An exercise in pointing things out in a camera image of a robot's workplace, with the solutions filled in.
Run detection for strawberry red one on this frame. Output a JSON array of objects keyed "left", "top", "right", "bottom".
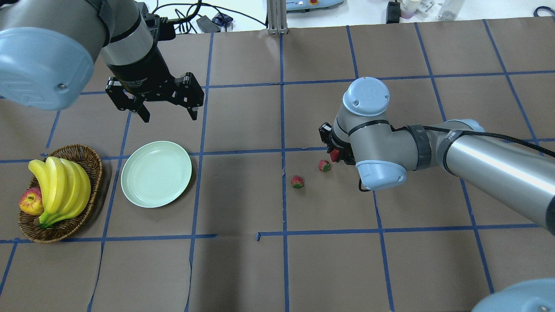
[{"left": 329, "top": 149, "right": 341, "bottom": 163}]

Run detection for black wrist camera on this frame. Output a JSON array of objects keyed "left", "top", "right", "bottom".
[{"left": 318, "top": 122, "right": 332, "bottom": 145}]

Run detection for pale green plate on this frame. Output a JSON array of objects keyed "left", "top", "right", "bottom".
[{"left": 121, "top": 141, "right": 193, "bottom": 208}]

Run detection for teach pendant blue grey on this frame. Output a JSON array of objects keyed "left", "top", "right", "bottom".
[{"left": 286, "top": 0, "right": 345, "bottom": 13}]

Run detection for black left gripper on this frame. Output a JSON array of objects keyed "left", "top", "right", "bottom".
[{"left": 105, "top": 44, "right": 205, "bottom": 123}]

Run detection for yellow banana bunch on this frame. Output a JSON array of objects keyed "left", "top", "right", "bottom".
[{"left": 28, "top": 156, "right": 91, "bottom": 228}]

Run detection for red yellow apple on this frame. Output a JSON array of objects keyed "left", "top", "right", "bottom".
[{"left": 19, "top": 186, "right": 44, "bottom": 216}]

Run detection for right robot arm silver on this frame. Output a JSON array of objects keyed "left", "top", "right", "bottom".
[{"left": 319, "top": 77, "right": 554, "bottom": 234}]

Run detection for strawberry with green top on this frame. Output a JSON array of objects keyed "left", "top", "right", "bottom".
[{"left": 318, "top": 160, "right": 331, "bottom": 172}]

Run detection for aluminium frame post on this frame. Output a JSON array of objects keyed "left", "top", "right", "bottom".
[{"left": 266, "top": 0, "right": 289, "bottom": 34}]

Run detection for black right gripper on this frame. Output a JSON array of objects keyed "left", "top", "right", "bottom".
[{"left": 328, "top": 130, "right": 356, "bottom": 166}]

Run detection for black power adapter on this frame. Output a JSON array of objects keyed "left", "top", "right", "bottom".
[{"left": 196, "top": 15, "right": 221, "bottom": 33}]

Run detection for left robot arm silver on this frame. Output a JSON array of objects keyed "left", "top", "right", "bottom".
[{"left": 0, "top": 0, "right": 205, "bottom": 123}]

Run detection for black cables on desk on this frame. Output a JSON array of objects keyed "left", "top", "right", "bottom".
[{"left": 147, "top": 0, "right": 267, "bottom": 35}]

